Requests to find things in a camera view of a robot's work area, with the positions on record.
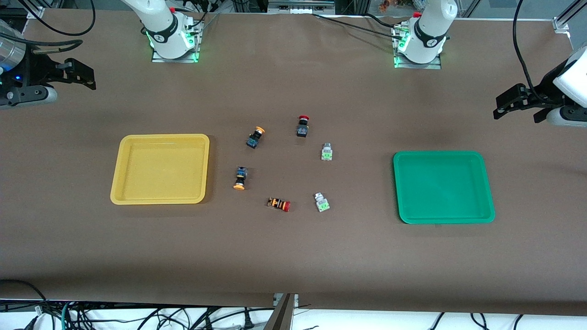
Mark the yellow push button switch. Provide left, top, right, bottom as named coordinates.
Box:
left=233, top=166, right=249, bottom=191
left=246, top=126, right=266, bottom=149

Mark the green plastic tray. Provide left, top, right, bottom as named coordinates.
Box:
left=393, top=151, right=496, bottom=225

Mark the yellow plastic tray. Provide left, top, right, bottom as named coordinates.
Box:
left=110, top=134, right=210, bottom=205

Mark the brown table cover sheet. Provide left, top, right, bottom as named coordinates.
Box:
left=0, top=8, right=587, bottom=317

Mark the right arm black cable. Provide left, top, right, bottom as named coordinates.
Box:
left=0, top=0, right=96, bottom=52

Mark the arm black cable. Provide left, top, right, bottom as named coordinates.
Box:
left=0, top=0, right=96, bottom=52
left=513, top=0, right=541, bottom=99

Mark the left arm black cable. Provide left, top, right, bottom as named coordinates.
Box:
left=513, top=0, right=541, bottom=99

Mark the black cable on table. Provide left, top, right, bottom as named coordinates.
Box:
left=312, top=12, right=405, bottom=37

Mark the black floor cable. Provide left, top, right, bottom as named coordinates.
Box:
left=0, top=279, right=48, bottom=312

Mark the aluminium frame rail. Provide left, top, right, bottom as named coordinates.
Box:
left=268, top=0, right=336, bottom=15

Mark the table support bracket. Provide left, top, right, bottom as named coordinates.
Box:
left=263, top=293, right=299, bottom=330

